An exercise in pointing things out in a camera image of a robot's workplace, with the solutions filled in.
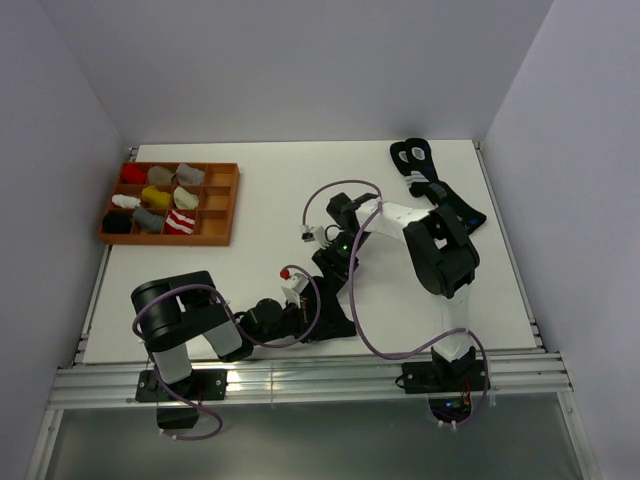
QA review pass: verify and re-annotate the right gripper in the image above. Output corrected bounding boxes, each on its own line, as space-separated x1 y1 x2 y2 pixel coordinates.
313 231 371 298

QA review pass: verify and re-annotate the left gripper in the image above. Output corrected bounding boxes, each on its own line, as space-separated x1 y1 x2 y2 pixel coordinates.
252 296 334 346

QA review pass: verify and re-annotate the red white striped sock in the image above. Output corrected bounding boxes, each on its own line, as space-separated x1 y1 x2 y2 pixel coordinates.
164 210 196 235

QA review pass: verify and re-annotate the orange compartment tray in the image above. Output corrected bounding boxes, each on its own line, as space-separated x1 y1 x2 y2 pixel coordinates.
99 162 240 246

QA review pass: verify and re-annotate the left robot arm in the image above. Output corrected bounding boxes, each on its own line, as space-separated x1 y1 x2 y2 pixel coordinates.
131 266 356 399

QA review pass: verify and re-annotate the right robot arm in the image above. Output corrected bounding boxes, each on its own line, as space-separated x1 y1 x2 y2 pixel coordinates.
305 193 482 390

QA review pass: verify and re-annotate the black patterned sock pair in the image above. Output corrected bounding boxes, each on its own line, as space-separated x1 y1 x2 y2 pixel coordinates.
389 138 487 234

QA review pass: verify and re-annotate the cream rolled sock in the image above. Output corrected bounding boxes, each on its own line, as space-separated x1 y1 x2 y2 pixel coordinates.
173 186 199 210

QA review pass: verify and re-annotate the dark grey rolled sock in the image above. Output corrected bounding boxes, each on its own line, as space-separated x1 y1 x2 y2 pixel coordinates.
132 207 164 234

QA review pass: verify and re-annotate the grey rolled sock top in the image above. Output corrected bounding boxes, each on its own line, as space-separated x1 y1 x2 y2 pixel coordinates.
175 163 205 185

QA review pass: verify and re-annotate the yellow rolled sock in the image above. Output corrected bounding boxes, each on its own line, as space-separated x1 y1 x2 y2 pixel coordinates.
141 186 172 210

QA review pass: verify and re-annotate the black rolled sock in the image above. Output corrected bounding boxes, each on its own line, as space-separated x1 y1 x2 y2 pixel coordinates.
101 212 132 235

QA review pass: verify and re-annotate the taupe rolled sock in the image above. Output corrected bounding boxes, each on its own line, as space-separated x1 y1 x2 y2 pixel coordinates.
147 165 175 186

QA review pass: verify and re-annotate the white rolled sock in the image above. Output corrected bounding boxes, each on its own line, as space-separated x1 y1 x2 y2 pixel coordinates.
111 194 142 209

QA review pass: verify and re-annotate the red rolled sock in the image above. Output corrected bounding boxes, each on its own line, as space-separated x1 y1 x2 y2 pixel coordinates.
120 164 147 185

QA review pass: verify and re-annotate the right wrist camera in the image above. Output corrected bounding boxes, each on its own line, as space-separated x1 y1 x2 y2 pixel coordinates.
300 225 330 248

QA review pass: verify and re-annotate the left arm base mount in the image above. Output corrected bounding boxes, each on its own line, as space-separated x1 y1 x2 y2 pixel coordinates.
134 369 227 432

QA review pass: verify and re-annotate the aluminium rail frame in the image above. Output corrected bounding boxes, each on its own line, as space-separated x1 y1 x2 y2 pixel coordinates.
27 140 603 479

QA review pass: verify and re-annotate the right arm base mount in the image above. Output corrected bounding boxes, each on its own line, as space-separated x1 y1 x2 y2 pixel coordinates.
395 351 491 430

